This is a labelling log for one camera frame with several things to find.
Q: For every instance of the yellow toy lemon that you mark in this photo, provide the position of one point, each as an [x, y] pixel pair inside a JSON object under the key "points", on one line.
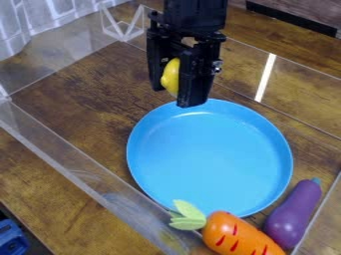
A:
{"points": [[169, 79]]}

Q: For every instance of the white curtain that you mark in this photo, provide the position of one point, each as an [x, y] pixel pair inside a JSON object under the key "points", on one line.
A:
{"points": [[26, 18]]}

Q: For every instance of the blue object at corner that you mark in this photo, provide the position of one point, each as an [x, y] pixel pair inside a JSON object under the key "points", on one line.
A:
{"points": [[14, 242]]}

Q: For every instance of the blue round tray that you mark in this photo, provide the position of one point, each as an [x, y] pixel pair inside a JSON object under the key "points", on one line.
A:
{"points": [[217, 155]]}

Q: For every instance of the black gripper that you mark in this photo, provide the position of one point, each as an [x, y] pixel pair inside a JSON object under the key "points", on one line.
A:
{"points": [[188, 18]]}

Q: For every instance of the purple toy eggplant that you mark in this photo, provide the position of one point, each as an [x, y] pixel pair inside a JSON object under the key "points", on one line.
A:
{"points": [[287, 223]]}

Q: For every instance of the clear acrylic enclosure wall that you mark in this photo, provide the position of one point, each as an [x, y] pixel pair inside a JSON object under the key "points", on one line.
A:
{"points": [[74, 91]]}

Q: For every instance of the orange toy carrot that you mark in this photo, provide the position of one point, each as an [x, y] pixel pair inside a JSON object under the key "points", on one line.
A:
{"points": [[227, 234]]}

